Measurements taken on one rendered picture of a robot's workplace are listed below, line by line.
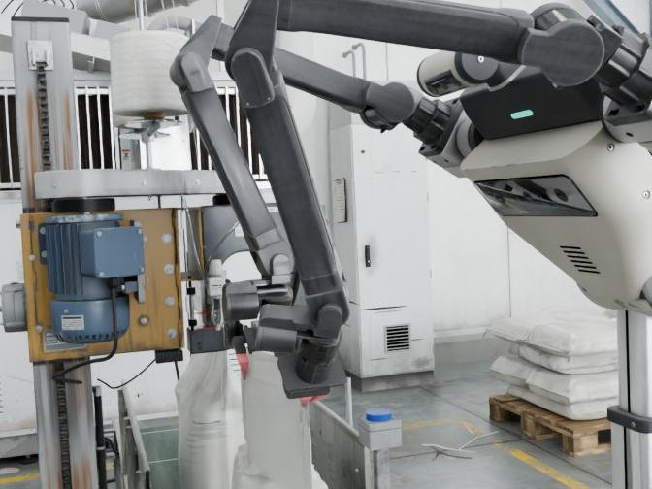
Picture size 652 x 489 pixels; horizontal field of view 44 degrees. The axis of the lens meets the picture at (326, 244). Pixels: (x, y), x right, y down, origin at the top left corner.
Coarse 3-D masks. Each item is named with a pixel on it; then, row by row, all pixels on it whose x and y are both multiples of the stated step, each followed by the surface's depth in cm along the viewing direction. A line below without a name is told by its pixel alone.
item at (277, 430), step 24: (264, 360) 167; (264, 384) 147; (264, 408) 148; (288, 408) 141; (264, 432) 148; (288, 432) 141; (240, 456) 168; (264, 456) 149; (288, 456) 142; (240, 480) 159; (264, 480) 151; (288, 480) 142; (312, 480) 149
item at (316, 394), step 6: (306, 390) 125; (312, 390) 126; (318, 390) 126; (324, 390) 128; (288, 396) 126; (294, 396) 126; (300, 396) 126; (306, 396) 127; (312, 396) 130; (318, 396) 128; (324, 396) 128; (312, 402) 132
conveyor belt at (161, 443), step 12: (144, 432) 346; (156, 432) 345; (168, 432) 344; (144, 444) 327; (156, 444) 326; (168, 444) 326; (156, 456) 311; (168, 456) 310; (156, 468) 297; (168, 468) 296; (156, 480) 283; (168, 480) 283
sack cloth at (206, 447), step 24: (192, 360) 234; (216, 360) 208; (192, 384) 220; (216, 384) 205; (240, 384) 207; (192, 408) 207; (216, 408) 205; (240, 408) 207; (192, 432) 209; (216, 432) 207; (240, 432) 209; (192, 456) 209; (216, 456) 208; (192, 480) 210; (216, 480) 208
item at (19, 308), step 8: (8, 288) 172; (16, 288) 173; (8, 296) 172; (16, 296) 172; (24, 296) 172; (8, 304) 171; (16, 304) 171; (24, 304) 172; (8, 312) 171; (16, 312) 171; (24, 312) 172; (8, 320) 171; (16, 320) 172; (24, 320) 172; (8, 328) 173; (16, 328) 173; (24, 328) 174
